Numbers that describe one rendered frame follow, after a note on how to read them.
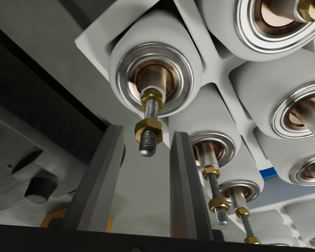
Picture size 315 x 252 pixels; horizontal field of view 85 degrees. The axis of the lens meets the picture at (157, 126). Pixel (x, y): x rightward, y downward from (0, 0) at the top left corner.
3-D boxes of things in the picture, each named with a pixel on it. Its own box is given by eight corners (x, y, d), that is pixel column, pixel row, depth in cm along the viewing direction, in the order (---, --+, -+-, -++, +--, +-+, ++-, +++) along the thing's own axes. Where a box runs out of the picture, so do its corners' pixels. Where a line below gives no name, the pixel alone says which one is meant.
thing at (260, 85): (253, 86, 36) (310, 149, 22) (211, 75, 35) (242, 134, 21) (285, 37, 30) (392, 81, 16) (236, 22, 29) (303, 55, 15)
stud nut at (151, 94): (163, 108, 15) (163, 114, 14) (144, 110, 15) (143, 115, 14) (161, 88, 14) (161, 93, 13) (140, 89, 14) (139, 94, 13)
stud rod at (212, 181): (201, 160, 22) (215, 223, 16) (208, 156, 21) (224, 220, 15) (206, 163, 22) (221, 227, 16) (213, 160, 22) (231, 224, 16)
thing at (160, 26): (124, 50, 32) (93, 98, 18) (147, -7, 27) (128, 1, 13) (168, 74, 35) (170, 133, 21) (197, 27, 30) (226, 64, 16)
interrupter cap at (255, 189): (226, 173, 26) (227, 177, 26) (269, 183, 27) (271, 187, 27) (204, 197, 31) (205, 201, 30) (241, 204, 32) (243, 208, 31)
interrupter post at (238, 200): (232, 185, 28) (239, 205, 26) (245, 188, 28) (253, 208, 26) (224, 193, 30) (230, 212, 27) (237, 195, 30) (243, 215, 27)
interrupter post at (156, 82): (138, 85, 17) (134, 102, 15) (149, 65, 16) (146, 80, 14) (159, 96, 18) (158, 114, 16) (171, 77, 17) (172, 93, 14)
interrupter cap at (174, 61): (106, 94, 18) (104, 97, 18) (135, 22, 14) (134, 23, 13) (167, 122, 20) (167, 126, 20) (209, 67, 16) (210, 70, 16)
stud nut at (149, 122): (163, 138, 12) (163, 147, 11) (139, 139, 12) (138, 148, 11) (160, 115, 11) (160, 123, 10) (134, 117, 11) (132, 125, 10)
